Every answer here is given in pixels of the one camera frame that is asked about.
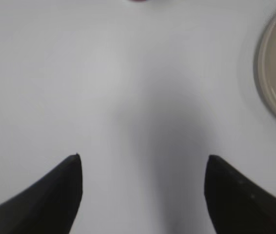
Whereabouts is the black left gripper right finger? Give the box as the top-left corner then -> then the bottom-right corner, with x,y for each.
204,155 -> 276,234

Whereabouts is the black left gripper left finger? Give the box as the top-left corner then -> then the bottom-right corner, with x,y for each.
0,154 -> 83,234

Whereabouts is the red cola can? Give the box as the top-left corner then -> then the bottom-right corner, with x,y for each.
130,0 -> 148,2

